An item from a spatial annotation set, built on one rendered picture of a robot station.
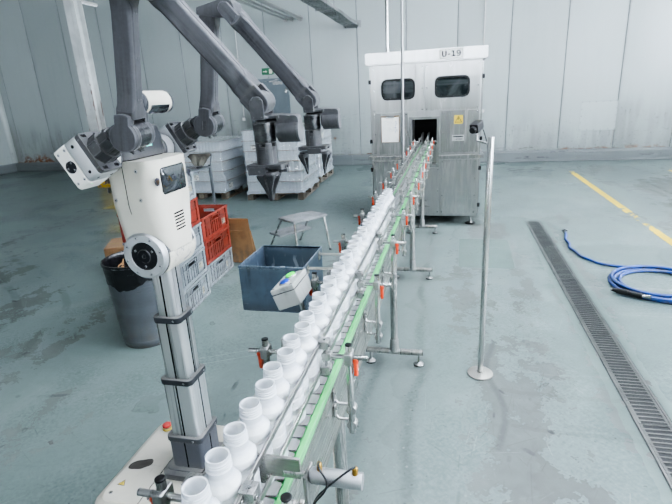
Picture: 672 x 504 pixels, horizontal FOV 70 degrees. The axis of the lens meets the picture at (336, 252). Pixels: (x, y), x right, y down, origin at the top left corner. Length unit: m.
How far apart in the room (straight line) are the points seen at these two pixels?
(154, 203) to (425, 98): 4.83
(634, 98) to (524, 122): 2.16
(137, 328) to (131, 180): 2.17
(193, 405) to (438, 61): 4.98
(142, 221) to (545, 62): 10.72
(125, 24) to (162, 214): 0.56
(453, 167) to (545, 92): 5.88
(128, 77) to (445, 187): 5.16
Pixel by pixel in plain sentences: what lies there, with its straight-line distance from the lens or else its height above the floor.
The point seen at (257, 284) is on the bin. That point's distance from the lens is 2.21.
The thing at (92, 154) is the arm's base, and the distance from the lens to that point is 1.50.
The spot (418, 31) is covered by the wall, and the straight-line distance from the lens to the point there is 11.70.
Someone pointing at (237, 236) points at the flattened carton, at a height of 0.31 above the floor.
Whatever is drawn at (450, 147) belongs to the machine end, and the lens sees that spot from 6.14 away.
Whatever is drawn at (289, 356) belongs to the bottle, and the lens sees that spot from 1.00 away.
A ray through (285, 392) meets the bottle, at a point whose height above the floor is 1.12.
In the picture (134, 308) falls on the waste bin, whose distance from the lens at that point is 3.62.
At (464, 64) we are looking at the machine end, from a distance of 6.11.
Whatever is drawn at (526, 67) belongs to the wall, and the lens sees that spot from 11.72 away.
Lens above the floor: 1.66
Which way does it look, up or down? 18 degrees down
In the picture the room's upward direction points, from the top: 3 degrees counter-clockwise
